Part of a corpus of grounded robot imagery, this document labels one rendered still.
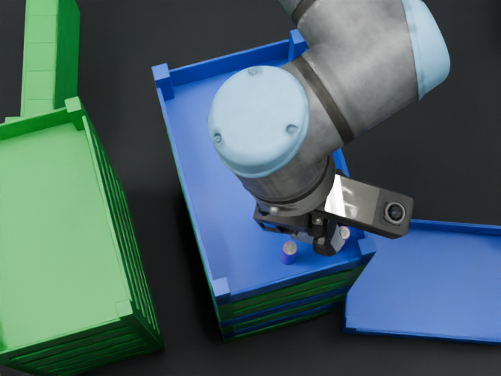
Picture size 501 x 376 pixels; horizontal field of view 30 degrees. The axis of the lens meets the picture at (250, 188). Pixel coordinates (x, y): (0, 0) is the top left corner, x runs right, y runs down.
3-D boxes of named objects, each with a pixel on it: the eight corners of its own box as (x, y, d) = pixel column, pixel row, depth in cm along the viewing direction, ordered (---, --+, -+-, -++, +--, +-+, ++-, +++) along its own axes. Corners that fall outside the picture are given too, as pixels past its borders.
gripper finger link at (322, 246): (327, 226, 109) (315, 198, 102) (342, 228, 109) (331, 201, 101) (317, 263, 108) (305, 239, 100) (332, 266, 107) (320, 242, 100)
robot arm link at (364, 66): (392, -53, 80) (271, 26, 81) (469, 55, 78) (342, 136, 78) (392, -14, 89) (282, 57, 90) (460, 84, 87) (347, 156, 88)
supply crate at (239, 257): (156, 89, 124) (150, 66, 116) (301, 51, 126) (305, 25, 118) (215, 306, 117) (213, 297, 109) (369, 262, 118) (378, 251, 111)
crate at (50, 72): (80, 13, 179) (38, 13, 179) (60, -40, 160) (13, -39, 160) (74, 163, 172) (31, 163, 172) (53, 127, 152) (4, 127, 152)
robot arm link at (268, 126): (333, 118, 77) (231, 183, 77) (355, 168, 88) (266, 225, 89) (277, 36, 81) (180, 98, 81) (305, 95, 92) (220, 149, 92)
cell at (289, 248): (294, 239, 112) (291, 249, 118) (279, 242, 112) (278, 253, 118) (299, 253, 112) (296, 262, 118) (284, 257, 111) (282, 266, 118)
